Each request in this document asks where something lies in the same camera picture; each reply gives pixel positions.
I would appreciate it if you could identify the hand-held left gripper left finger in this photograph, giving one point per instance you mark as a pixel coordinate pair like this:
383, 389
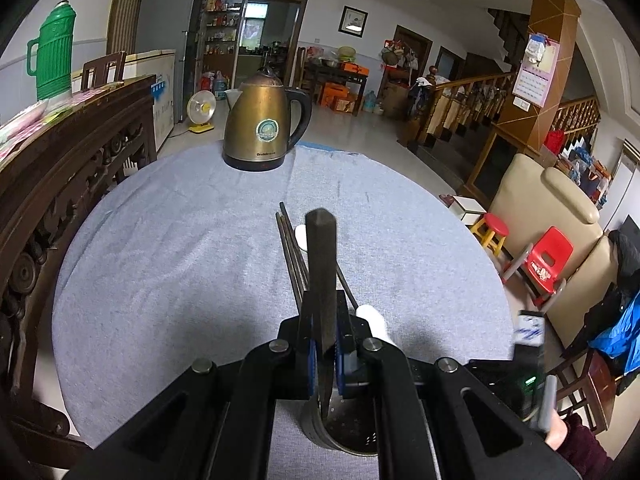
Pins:
311, 355

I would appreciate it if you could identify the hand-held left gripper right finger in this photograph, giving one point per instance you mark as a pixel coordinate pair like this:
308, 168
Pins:
341, 360

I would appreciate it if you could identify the perforated metal utensil holder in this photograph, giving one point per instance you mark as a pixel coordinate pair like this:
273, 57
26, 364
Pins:
350, 430

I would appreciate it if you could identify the person's right forearm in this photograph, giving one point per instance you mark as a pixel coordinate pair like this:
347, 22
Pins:
585, 455

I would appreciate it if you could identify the person's right hand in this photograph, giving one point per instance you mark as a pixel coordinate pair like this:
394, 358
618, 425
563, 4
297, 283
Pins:
556, 432

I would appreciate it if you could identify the brown wooden chair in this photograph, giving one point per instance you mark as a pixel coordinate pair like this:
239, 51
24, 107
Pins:
597, 380

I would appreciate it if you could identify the blue jacket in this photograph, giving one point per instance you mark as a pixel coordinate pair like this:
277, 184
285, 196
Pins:
620, 335

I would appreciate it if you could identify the red plastic chair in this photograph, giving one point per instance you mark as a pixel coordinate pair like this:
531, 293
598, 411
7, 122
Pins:
550, 255

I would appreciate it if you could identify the red-topped yellow stool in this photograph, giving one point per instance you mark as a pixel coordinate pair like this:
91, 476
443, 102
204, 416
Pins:
492, 222

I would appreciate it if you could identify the black jacket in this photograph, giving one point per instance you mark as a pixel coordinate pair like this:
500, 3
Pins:
625, 260

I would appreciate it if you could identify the grey-blue tablecloth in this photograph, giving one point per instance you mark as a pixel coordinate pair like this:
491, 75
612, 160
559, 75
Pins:
175, 260

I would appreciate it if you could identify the white box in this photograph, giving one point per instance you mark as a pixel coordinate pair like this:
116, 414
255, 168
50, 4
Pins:
469, 207

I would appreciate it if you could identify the beige sofa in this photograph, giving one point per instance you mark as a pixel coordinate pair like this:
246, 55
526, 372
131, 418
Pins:
535, 200

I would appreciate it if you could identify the bronze electric kettle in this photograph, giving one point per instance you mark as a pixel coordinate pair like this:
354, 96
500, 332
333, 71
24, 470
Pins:
255, 125

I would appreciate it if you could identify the clear blue water jug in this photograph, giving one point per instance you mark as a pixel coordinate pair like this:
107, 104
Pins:
368, 102

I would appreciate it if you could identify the orange cardboard box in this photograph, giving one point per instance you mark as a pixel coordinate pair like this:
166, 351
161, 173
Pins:
334, 94

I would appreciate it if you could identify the yellow fan heater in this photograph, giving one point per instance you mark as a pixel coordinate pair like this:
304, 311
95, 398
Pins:
201, 110

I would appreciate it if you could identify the dark side table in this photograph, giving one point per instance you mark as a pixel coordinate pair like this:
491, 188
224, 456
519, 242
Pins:
345, 77

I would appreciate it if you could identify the wooden stair railing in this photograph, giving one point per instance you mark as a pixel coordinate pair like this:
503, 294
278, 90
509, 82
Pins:
465, 95

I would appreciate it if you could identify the white chest freezer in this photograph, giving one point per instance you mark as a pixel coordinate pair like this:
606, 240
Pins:
162, 105

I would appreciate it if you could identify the pantry shelf with bottles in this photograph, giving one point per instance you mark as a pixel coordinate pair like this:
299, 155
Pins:
220, 35

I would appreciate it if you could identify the dark wooden chair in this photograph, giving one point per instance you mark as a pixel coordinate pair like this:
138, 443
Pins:
102, 62

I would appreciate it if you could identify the grey refrigerator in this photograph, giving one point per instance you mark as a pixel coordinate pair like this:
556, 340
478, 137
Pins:
165, 25

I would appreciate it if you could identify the floral table cover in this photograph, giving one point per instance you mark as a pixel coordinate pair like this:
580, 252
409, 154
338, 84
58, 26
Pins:
20, 127

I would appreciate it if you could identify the brown wooden pillar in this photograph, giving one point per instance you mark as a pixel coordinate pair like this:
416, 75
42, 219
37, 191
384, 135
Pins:
550, 10

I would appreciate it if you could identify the green thermos jug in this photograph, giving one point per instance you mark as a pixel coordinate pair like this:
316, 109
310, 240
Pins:
52, 55

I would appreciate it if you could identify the wall calendar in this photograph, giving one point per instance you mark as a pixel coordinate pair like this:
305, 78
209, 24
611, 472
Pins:
532, 80

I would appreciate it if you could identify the framed wall picture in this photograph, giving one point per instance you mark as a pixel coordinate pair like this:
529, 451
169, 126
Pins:
353, 21

